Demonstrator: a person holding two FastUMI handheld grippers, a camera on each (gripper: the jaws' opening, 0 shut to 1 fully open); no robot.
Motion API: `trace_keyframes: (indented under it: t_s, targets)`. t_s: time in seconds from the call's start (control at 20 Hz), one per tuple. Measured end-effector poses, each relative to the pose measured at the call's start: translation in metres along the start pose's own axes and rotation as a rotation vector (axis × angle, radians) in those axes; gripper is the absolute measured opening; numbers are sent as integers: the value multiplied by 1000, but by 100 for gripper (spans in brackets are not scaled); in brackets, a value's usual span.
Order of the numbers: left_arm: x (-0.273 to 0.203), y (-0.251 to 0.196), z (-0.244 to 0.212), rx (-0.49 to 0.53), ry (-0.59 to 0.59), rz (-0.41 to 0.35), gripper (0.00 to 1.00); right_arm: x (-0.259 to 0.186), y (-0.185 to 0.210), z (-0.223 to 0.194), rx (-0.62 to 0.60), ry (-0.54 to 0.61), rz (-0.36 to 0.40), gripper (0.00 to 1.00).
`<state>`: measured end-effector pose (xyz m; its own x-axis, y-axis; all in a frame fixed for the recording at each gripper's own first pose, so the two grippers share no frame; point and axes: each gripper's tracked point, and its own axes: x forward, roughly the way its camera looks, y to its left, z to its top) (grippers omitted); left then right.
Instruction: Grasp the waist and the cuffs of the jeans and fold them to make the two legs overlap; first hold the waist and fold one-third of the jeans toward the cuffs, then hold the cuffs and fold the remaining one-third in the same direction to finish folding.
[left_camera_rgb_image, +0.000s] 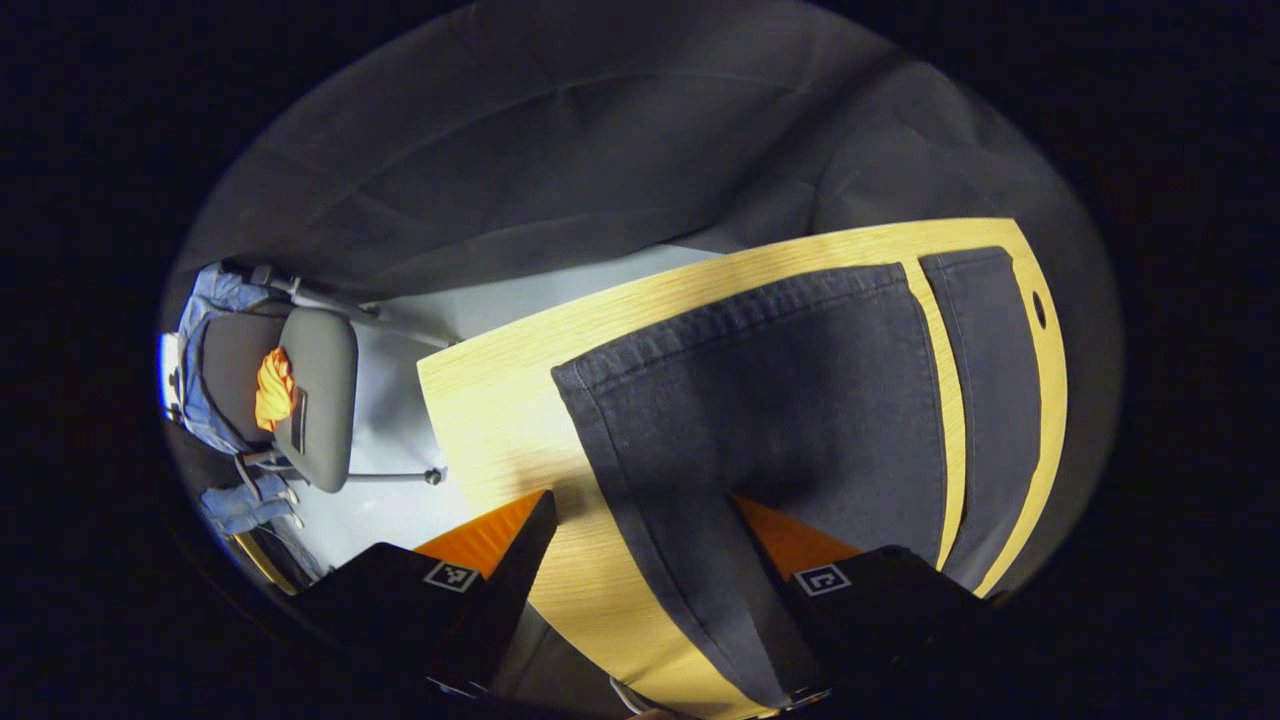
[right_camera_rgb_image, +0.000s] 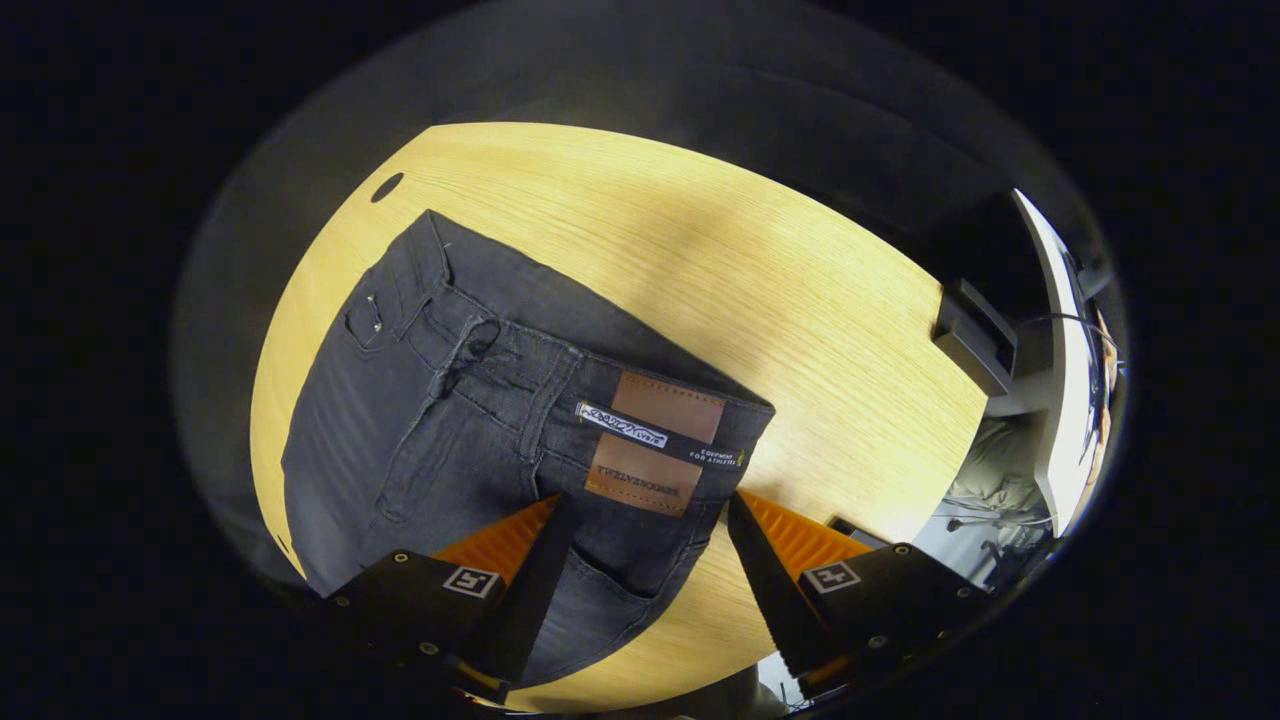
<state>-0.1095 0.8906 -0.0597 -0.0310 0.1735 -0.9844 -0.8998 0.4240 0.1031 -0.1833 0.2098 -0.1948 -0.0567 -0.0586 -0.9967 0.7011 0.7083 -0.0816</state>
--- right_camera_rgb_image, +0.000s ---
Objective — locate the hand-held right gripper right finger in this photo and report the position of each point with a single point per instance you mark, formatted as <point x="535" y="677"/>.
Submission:
<point x="770" y="600"/>

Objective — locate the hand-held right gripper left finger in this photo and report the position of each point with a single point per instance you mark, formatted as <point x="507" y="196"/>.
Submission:
<point x="540" y="590"/>

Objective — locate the dark grey jeans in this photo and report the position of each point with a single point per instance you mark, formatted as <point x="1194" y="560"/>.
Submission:
<point x="450" y="430"/>

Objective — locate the office chair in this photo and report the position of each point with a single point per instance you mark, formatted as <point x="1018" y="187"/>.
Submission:
<point x="1000" y="530"/>

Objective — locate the black box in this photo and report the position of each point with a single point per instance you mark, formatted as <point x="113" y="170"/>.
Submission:
<point x="975" y="340"/>

